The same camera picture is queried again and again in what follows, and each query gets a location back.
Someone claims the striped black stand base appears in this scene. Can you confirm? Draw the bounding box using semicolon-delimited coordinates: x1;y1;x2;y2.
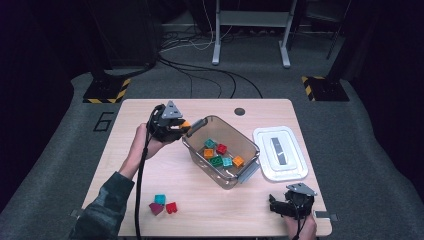
301;75;350;102
82;77;132;104

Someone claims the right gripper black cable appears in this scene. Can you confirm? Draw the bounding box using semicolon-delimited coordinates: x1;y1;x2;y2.
292;203;309;240

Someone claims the white box lid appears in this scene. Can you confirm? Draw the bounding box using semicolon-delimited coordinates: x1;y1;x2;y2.
252;125;309;183

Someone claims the grey tape strip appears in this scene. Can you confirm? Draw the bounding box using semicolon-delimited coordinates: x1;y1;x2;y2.
314;210;339;222
69;208;93;218

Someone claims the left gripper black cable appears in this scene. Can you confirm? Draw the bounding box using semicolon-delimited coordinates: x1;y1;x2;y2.
134;103;165;240

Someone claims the person's right hand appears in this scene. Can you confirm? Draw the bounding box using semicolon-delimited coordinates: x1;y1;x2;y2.
283;213;318;240

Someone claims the black floor cable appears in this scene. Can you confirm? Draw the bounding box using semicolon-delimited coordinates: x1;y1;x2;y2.
159;59;238;99
186;71;224;99
159;56;264;99
184;69;194;99

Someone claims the white floor cable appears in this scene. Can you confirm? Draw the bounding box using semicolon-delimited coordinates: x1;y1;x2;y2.
159;33;221;53

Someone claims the black tripod leg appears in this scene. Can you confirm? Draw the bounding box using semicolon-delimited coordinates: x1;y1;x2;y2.
325;13;348;61

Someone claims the maroon toy brick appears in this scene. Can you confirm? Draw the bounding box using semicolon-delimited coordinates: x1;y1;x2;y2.
148;202;165;217

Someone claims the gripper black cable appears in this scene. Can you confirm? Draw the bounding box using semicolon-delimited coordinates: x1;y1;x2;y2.
292;203;309;240
134;103;165;240

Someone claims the white metal desk frame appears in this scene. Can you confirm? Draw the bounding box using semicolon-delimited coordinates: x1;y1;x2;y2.
211;0;299;69

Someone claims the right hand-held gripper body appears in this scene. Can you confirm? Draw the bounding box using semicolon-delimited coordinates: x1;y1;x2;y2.
276;182;318;220

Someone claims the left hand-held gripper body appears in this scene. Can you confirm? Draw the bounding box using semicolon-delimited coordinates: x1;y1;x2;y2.
146;100;184;144

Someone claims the transparent brown storage box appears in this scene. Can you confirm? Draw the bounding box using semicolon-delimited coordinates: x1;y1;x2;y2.
181;114;261;190

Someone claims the person's left hand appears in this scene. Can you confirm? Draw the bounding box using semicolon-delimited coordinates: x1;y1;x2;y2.
132;122;168;162

